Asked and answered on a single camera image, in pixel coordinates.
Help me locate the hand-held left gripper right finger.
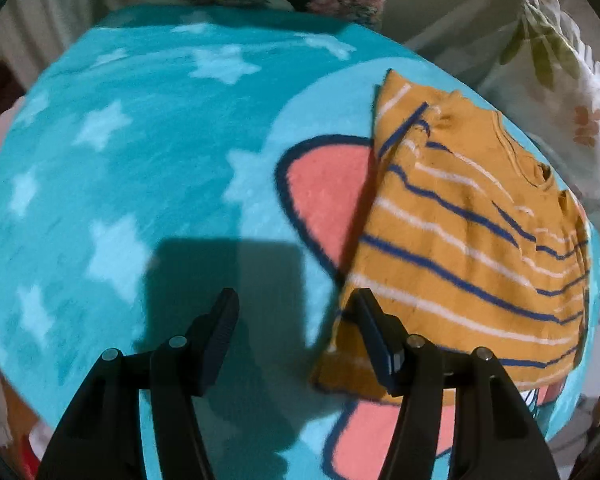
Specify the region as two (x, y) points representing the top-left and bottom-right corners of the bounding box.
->
(347, 287), (561, 480)

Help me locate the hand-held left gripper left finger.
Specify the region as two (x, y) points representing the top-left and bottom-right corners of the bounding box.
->
(36, 287), (241, 480)

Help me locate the yellow striped sweater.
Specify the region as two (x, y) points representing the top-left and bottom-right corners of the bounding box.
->
(311, 67), (594, 407)

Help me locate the turquoise star blanket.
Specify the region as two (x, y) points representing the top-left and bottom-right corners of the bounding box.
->
(0, 4), (600, 480)

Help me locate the white leaf print pillow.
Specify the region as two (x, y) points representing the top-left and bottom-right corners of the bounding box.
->
(480, 0), (600, 207)

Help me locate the dark red cloth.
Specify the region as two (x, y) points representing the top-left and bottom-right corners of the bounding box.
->
(0, 60), (27, 125)

